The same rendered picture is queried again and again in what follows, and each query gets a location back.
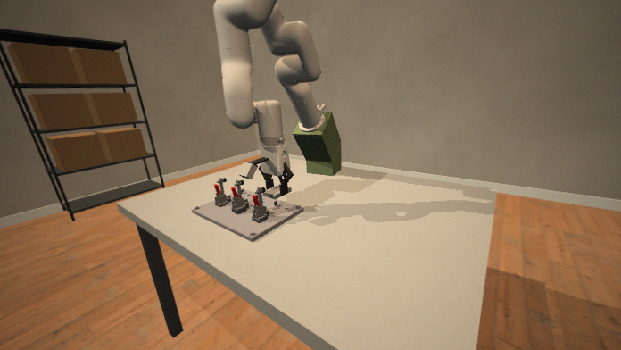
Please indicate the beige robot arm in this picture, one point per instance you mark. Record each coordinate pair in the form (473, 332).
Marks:
(233, 19)

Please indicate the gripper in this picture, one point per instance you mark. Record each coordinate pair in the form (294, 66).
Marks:
(277, 165)

